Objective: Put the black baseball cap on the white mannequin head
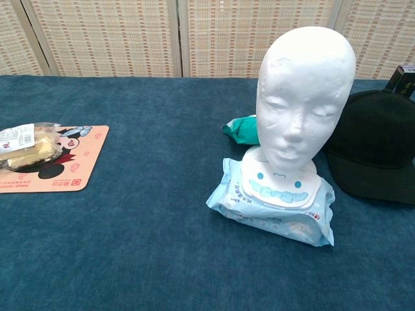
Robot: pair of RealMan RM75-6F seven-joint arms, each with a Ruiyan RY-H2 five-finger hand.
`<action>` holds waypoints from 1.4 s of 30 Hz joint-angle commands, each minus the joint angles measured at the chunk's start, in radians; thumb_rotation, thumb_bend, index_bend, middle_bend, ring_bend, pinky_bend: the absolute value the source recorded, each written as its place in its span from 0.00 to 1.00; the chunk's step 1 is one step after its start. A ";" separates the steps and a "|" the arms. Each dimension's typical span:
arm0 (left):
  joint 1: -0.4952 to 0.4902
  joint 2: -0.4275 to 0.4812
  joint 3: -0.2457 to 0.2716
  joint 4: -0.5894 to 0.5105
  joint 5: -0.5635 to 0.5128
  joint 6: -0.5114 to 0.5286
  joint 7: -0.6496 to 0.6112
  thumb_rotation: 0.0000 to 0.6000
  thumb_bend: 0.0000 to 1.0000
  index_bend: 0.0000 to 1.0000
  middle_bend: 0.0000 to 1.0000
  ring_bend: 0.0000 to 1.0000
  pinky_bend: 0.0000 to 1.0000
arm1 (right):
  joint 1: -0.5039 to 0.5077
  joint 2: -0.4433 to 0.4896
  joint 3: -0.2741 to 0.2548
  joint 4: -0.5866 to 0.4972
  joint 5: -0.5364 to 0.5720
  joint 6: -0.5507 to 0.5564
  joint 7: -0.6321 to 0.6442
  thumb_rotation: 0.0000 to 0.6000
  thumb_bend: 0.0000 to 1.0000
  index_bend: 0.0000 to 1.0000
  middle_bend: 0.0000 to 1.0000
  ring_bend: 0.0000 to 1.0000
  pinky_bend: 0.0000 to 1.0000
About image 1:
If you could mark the black baseball cap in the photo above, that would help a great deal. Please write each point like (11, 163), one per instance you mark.
(373, 136)

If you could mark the white foam mannequin head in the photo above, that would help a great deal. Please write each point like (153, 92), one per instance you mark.
(301, 81)

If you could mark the green plastic packet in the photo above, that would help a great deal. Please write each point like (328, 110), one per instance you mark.
(244, 129)

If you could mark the light blue wet wipes pack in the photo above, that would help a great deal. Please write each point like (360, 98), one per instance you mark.
(259, 222)

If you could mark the dark blue table cloth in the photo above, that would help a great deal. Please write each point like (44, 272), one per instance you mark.
(146, 243)

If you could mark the pink cartoon mouse pad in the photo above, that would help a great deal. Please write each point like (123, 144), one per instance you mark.
(87, 152)

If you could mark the woven bamboo folding screen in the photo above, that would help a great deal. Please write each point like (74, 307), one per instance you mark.
(107, 35)

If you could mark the bread in clear wrapper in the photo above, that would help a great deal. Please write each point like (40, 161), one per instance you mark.
(29, 149)

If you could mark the small black box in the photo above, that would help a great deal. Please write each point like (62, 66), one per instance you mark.
(405, 79)

